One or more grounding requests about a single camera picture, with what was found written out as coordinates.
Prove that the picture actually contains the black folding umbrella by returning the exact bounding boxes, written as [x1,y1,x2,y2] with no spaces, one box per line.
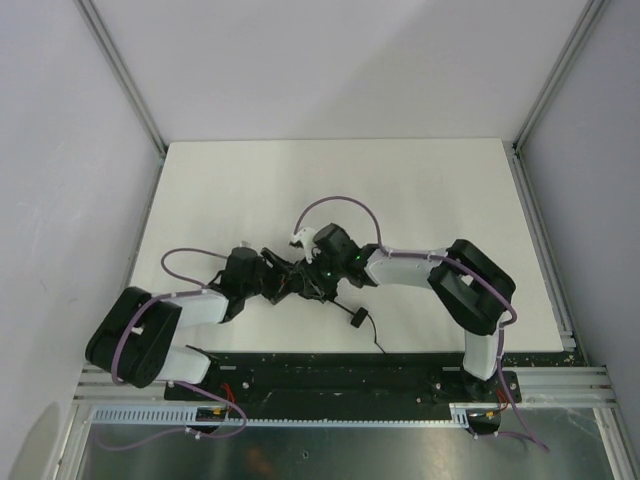
[282,254,387,355]

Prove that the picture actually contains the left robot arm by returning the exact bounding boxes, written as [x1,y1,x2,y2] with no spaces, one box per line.
[85,247,295,389]

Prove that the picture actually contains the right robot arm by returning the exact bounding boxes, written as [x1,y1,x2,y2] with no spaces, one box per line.
[290,223,517,383]

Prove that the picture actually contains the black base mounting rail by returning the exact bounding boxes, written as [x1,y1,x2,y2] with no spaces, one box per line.
[158,352,504,420]

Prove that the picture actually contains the grey slotted cable duct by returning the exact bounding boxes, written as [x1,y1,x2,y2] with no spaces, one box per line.
[89,405,480,428]

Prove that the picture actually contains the left aluminium frame post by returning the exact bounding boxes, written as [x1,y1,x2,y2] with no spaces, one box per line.
[73,0,169,156]

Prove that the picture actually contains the aluminium frame post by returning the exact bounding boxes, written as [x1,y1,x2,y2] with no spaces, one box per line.
[512,0,609,151]
[73,0,169,156]

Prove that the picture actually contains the right aluminium frame post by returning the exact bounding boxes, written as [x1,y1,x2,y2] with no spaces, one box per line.
[512,0,609,151]

